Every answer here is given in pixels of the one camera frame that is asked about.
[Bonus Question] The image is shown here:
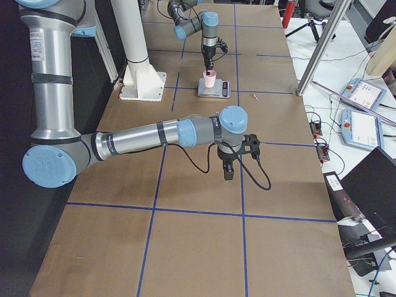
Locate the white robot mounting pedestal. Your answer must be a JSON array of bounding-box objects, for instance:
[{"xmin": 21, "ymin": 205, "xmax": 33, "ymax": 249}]
[{"xmin": 111, "ymin": 0, "xmax": 166, "ymax": 101}]

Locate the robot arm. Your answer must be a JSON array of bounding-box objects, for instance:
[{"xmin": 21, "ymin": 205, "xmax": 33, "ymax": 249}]
[
  {"xmin": 16, "ymin": 1, "xmax": 248, "ymax": 188},
  {"xmin": 167, "ymin": 1, "xmax": 219, "ymax": 74}
]

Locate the black tripod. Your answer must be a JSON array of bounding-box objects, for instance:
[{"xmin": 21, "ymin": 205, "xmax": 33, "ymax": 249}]
[{"xmin": 285, "ymin": 18, "xmax": 327, "ymax": 43}]

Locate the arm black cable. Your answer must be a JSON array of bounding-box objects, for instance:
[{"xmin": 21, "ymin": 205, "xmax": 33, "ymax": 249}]
[
  {"xmin": 165, "ymin": 136, "xmax": 272, "ymax": 191},
  {"xmin": 156, "ymin": 0, "xmax": 230, "ymax": 62}
]

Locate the aluminium frame post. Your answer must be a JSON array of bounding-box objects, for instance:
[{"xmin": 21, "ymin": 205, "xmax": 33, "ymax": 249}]
[{"xmin": 296, "ymin": 0, "xmax": 352, "ymax": 96}]

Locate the red cylinder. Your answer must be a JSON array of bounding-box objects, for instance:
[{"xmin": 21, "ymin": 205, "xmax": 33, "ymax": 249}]
[{"xmin": 282, "ymin": 0, "xmax": 296, "ymax": 28}]

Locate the black monitor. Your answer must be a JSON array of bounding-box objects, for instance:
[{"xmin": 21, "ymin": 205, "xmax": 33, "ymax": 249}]
[{"xmin": 341, "ymin": 147, "xmax": 395, "ymax": 235}]

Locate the lower blue teach pendant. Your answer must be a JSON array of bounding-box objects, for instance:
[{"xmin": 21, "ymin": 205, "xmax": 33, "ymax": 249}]
[{"xmin": 341, "ymin": 109, "xmax": 385, "ymax": 150}]

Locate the silver kitchen scale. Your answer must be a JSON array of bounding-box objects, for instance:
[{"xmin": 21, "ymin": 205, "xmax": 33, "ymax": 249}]
[{"xmin": 197, "ymin": 78, "xmax": 231, "ymax": 98}]

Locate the blue teach pendant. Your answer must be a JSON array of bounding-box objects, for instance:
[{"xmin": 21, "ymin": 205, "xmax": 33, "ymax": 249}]
[
  {"xmin": 341, "ymin": 109, "xmax": 385, "ymax": 150},
  {"xmin": 342, "ymin": 78, "xmax": 387, "ymax": 111}
]

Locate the brown paper table cover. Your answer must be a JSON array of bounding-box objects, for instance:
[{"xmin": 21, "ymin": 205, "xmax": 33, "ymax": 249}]
[{"xmin": 30, "ymin": 4, "xmax": 355, "ymax": 296}]

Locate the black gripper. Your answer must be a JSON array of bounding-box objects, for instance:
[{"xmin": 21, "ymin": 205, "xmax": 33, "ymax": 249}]
[
  {"xmin": 217, "ymin": 144, "xmax": 242, "ymax": 180},
  {"xmin": 202, "ymin": 45, "xmax": 216, "ymax": 75}
]

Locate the upper blue teach pendant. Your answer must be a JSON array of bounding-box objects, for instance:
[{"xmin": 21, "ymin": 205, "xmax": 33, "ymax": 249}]
[{"xmin": 342, "ymin": 78, "xmax": 387, "ymax": 111}]

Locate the blue tape line crosswise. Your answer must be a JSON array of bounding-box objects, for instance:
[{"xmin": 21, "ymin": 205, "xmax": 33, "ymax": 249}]
[{"xmin": 66, "ymin": 202, "xmax": 337, "ymax": 223}]

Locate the blue tape line lengthwise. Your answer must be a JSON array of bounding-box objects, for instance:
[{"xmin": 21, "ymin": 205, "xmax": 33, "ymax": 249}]
[{"xmin": 233, "ymin": 4, "xmax": 249, "ymax": 296}]

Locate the pink plastic cup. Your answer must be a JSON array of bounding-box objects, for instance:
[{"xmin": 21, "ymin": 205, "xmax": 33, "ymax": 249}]
[{"xmin": 203, "ymin": 70, "xmax": 217, "ymax": 88}]

